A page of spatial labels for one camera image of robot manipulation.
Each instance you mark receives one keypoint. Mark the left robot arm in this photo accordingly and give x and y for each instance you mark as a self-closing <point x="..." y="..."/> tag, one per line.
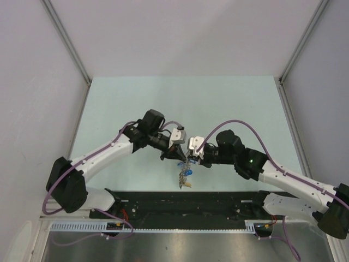
<point x="67" y="188"/>

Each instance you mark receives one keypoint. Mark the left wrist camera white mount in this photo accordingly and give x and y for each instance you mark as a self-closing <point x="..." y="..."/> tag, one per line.
<point x="177" y="137"/>

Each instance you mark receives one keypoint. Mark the white slotted cable duct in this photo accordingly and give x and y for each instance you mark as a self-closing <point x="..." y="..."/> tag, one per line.
<point x="243" y="227"/>

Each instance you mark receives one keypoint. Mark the left aluminium frame post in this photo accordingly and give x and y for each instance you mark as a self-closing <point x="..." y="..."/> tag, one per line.
<point x="66" y="40"/>

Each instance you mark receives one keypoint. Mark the right aluminium frame post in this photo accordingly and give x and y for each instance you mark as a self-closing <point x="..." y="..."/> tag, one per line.
<point x="315" y="19"/>

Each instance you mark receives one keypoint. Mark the metal disc keyring organizer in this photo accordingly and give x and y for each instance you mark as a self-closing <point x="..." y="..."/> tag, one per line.
<point x="182" y="178"/>

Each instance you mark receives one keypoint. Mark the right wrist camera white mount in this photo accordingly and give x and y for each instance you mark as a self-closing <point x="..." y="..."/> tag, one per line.
<point x="195" y="148"/>

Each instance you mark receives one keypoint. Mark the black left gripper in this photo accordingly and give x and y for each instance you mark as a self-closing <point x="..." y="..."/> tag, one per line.
<point x="174" y="152"/>

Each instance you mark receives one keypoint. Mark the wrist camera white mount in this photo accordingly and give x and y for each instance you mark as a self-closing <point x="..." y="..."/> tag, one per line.
<point x="195" y="148"/>
<point x="177" y="137"/>

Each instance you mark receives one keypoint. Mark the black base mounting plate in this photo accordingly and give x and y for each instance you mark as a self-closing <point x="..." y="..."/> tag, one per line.
<point x="189" y="209"/>

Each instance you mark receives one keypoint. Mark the aluminium frame post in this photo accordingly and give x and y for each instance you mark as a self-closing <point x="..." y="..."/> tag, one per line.
<point x="315" y="19"/>
<point x="66" y="40"/>

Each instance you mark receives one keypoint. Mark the right aluminium side rail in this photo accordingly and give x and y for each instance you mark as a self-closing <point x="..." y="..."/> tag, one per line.
<point x="304" y="164"/>

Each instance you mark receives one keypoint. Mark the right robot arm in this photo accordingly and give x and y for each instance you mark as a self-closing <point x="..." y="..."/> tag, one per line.
<point x="321" y="204"/>

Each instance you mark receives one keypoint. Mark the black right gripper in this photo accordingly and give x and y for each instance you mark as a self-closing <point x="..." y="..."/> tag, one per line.
<point x="204" y="161"/>

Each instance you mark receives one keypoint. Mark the aluminium front rail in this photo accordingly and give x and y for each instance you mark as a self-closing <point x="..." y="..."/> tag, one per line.
<point x="79" y="215"/>

